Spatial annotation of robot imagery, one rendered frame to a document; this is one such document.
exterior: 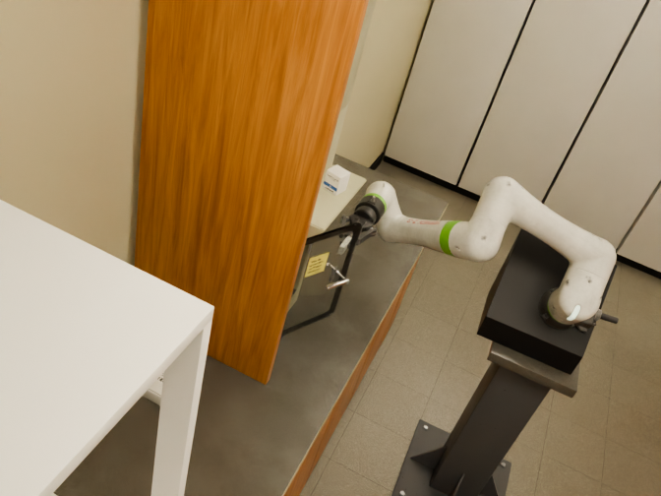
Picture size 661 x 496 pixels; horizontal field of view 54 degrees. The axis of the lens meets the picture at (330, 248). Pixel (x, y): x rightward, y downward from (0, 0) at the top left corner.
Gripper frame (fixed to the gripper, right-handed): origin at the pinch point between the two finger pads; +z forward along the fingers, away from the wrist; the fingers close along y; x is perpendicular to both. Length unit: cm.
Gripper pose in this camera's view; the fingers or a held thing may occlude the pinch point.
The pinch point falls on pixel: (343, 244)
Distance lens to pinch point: 204.4
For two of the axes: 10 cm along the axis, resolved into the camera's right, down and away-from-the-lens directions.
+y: 8.9, 4.1, -1.9
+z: -3.9, 5.0, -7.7
